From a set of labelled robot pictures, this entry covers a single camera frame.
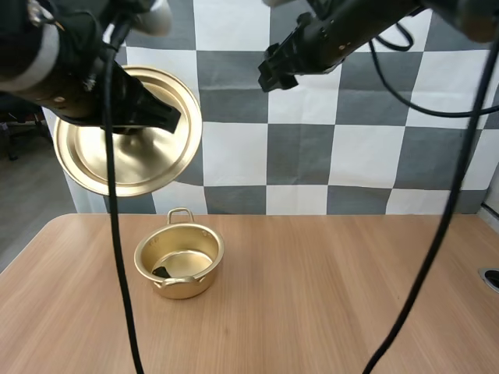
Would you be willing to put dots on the checked cloth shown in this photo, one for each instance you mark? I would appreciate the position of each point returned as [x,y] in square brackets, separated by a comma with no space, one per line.
[304,156]

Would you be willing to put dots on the gold lid with black knob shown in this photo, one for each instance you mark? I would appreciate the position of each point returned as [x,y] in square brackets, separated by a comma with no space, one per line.
[156,163]

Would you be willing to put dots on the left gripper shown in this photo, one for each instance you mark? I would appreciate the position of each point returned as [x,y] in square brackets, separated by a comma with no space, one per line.
[130,105]

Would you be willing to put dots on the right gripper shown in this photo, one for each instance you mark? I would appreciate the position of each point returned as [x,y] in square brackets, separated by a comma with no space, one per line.
[290,50]

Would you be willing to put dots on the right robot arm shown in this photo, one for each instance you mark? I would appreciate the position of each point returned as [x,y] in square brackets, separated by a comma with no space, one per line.
[351,27]

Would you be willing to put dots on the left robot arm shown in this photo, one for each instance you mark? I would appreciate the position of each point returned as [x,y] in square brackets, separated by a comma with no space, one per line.
[58,89]

